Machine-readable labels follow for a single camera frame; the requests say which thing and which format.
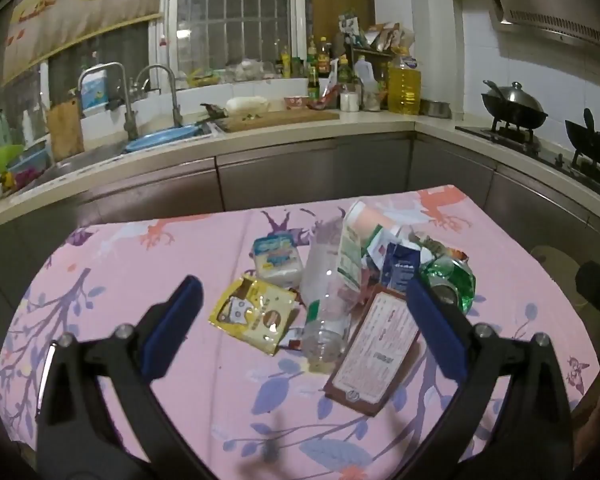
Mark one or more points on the row of sauce bottles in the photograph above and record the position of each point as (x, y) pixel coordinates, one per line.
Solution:
(322, 62)

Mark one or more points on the blue plastic basin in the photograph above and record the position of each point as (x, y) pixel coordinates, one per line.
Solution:
(160, 139)

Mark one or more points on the printed window blind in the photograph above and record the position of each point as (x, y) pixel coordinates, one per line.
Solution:
(80, 5)

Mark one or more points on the clear plastic bottle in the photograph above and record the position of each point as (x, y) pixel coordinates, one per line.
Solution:
(325, 280)

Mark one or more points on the white printed wrapper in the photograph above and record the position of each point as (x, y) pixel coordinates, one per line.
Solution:
(380, 247)

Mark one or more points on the small red wrapper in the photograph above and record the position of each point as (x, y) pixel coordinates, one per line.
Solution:
(291, 344)

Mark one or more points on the beige waste bin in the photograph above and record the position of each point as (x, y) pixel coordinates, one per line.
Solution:
(550, 260)

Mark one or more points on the small wooden board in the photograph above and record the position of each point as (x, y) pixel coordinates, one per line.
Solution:
(65, 130)

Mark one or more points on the pink printed tablecloth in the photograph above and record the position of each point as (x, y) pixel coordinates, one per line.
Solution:
(130, 270)

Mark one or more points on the barred window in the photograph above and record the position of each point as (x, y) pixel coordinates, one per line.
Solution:
(230, 10)

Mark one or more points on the steel faucet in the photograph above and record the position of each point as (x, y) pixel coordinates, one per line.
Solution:
(128, 110)
(172, 95)

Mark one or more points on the brown wooden panel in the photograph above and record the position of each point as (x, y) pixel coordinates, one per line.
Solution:
(340, 5)

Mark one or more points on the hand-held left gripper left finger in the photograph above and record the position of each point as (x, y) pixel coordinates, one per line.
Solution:
(180, 320)

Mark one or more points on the steel sink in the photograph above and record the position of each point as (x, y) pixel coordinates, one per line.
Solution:
(80, 160)

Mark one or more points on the shelf of packets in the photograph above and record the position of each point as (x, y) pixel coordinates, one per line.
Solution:
(380, 35)

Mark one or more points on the green white carton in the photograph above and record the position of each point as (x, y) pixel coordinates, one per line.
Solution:
(352, 260)

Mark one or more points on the red white bowl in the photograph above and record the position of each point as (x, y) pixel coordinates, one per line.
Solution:
(296, 102)

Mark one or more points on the black wok with lid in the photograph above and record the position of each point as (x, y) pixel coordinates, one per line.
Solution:
(515, 105)

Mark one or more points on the wooden cutting board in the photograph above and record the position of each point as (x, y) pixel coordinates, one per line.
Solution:
(290, 117)

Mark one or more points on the small steel pot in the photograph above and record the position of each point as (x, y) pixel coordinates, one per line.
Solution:
(436, 109)

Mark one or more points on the silver wrapper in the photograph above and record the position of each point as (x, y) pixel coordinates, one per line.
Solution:
(430, 245)

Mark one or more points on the red packet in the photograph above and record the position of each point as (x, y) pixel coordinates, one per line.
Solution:
(325, 99)

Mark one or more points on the blue printed box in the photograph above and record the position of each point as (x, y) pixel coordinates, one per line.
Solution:
(94, 90)

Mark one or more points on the white jar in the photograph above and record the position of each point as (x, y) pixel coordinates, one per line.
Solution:
(350, 101)

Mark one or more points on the crushed green can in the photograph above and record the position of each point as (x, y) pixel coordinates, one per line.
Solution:
(455, 280)

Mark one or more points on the grey kitchen cabinet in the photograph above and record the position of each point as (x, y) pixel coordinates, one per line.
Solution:
(280, 175)

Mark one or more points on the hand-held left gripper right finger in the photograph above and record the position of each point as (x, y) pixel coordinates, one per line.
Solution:
(436, 332)

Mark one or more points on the black frying pan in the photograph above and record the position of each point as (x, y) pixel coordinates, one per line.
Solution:
(587, 135)

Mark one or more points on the small blue carton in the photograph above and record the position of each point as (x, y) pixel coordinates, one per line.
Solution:
(400, 270)

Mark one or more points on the white radish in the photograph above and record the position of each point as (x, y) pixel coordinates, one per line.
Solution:
(247, 105)

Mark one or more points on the blue white tissue pack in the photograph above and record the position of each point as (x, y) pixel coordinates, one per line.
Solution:
(277, 265)

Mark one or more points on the black gas stove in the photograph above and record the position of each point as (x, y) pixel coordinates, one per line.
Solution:
(530, 147)

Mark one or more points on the white plastic jug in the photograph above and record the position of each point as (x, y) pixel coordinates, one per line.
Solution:
(365, 74)

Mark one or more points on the yellow oil bottle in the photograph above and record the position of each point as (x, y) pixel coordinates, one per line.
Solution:
(405, 85)

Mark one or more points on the brown printed card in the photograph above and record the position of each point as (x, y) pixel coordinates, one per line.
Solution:
(375, 360)

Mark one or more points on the yellow snack wrapper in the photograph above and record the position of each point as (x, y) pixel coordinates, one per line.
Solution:
(250, 317)

